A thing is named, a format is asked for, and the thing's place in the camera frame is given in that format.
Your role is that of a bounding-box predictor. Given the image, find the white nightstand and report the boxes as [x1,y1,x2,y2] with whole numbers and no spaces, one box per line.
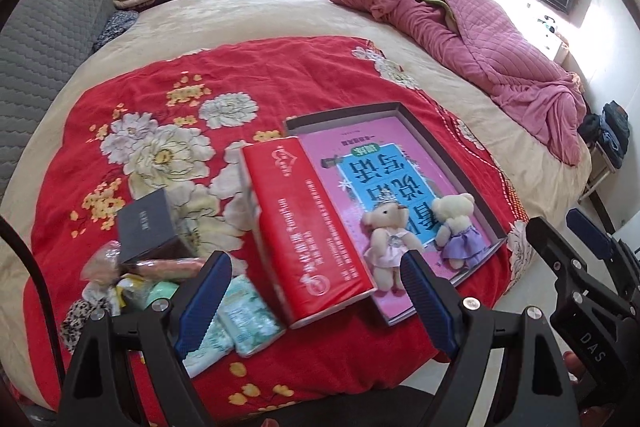
[537,14,571,62]

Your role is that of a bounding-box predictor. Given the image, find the white tissue packet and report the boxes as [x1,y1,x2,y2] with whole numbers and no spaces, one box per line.
[182,307,236,380]

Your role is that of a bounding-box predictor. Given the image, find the teddy bear purple dress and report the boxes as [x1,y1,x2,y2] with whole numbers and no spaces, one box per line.
[431,193,483,270]

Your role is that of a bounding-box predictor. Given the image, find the person's right hand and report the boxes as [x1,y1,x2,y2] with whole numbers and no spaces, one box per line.
[562,349,583,380]

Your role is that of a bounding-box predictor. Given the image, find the grey quilted headboard cover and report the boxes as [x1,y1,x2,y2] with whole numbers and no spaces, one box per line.
[0,0,117,208]

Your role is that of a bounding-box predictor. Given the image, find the red floral blanket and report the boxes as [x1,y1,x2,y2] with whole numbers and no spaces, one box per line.
[22,36,531,423]

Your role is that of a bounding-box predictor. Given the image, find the green sponge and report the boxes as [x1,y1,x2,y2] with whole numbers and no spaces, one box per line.
[120,279,181,313]

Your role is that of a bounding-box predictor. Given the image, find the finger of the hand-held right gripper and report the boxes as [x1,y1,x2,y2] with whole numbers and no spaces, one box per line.
[525,216,626,308]
[566,208,640,278]

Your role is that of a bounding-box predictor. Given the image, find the teddy bear pink dress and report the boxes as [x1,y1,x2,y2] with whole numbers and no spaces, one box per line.
[361,199,426,293]

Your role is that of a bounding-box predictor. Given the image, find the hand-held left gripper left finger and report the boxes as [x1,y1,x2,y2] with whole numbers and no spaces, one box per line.
[60,251,236,427]

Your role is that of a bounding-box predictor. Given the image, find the leopard print scrunchie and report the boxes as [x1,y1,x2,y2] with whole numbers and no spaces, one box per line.
[59,299,108,353]

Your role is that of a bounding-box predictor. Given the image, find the pink quilted duvet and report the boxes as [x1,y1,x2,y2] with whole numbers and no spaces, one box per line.
[327,0,588,165]

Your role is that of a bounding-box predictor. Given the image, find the grey shallow box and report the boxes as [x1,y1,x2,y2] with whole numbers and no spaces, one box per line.
[282,102,508,327]

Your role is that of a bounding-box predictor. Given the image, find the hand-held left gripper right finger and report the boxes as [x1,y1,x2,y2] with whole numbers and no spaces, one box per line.
[400,251,583,427]

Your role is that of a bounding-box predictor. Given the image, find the white floral scrunchie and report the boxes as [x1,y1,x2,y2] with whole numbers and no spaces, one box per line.
[81,279,118,315]

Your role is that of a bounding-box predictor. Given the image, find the green tissue packet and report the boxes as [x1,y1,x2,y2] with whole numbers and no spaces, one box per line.
[217,274,287,358]

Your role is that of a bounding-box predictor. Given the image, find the dark patterned cloth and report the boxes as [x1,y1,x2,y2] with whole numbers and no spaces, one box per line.
[92,11,140,52]

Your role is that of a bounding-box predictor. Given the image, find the dark clothes pile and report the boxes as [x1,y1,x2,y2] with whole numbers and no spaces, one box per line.
[579,101,631,168]

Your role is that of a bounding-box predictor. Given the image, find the pink cloth roll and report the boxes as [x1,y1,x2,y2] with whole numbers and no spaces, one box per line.
[122,258,203,283]

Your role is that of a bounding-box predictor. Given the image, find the red tissue pack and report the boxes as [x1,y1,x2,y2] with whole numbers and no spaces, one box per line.
[239,138,378,330]

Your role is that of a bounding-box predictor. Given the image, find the dark blue box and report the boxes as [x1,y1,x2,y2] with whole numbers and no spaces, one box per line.
[116,191,196,275]

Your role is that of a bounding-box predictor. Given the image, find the white stool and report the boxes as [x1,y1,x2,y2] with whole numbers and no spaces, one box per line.
[580,142,621,202]

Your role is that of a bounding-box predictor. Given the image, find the black cable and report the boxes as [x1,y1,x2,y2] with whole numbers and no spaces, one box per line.
[0,214,68,408]

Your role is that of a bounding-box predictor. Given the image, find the pink book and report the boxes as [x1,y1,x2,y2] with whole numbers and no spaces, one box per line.
[300,117,496,325]

